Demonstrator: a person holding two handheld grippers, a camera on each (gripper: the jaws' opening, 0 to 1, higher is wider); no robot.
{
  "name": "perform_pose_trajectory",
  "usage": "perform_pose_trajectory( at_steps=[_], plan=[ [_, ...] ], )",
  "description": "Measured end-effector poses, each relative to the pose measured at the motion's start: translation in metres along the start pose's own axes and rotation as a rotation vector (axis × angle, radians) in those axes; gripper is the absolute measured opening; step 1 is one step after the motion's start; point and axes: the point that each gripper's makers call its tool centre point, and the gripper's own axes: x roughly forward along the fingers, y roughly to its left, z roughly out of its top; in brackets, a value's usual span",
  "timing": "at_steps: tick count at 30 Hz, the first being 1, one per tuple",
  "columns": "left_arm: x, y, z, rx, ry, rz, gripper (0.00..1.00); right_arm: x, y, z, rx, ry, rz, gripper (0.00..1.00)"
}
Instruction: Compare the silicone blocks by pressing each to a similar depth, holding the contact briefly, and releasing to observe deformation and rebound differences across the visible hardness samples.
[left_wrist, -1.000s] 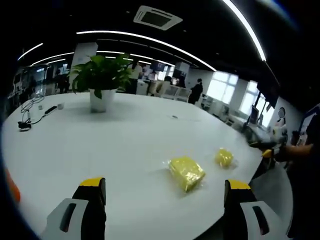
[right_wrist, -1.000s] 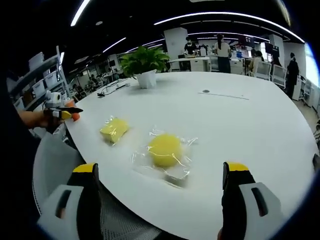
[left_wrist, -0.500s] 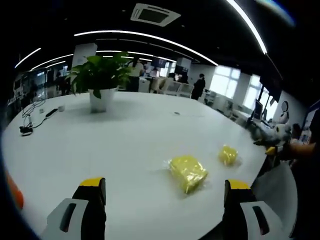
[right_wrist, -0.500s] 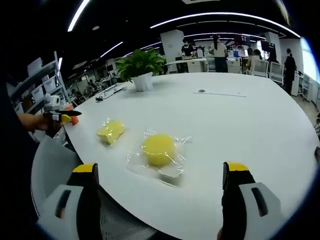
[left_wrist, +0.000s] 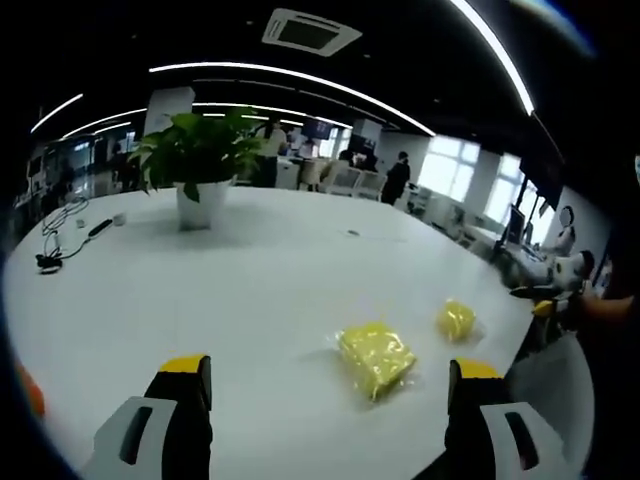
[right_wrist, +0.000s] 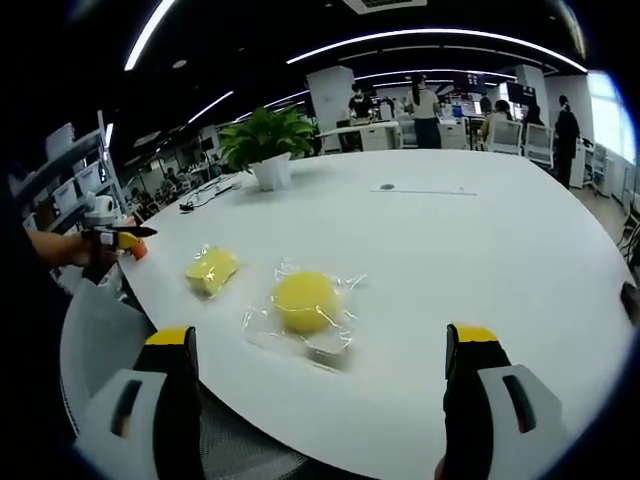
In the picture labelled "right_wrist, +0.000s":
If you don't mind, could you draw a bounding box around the rectangular yellow silicone block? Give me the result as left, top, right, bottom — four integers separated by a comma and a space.
185, 243, 242, 302

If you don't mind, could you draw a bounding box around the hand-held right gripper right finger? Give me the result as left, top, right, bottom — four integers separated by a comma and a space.
442, 323, 571, 480

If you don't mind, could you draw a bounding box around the grey mesh office chair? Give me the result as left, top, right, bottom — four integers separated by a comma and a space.
59, 277, 314, 480

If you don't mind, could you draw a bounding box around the green potted plant white pot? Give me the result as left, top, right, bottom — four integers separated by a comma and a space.
217, 105, 319, 192

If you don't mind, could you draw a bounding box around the ceiling light strip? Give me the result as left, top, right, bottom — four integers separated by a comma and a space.
285, 27, 589, 69
123, 0, 177, 72

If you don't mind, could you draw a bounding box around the round yellow silicone block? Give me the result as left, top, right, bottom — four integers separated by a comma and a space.
242, 258, 369, 374

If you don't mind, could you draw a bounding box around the table cable cover plate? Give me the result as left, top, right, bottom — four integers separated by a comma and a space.
369, 181, 479, 197

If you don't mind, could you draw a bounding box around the white cabinet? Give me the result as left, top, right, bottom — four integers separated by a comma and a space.
359, 121, 402, 152

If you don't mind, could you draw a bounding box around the metal storage shelf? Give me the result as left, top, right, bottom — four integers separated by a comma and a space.
9, 109, 129, 236

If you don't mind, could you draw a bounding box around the black cable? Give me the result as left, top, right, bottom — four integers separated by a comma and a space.
178, 182, 237, 214

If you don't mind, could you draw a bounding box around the white office chair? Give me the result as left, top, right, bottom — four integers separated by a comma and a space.
491, 119, 524, 156
524, 123, 554, 167

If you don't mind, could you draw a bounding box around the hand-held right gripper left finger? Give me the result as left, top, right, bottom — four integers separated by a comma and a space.
74, 325, 205, 480

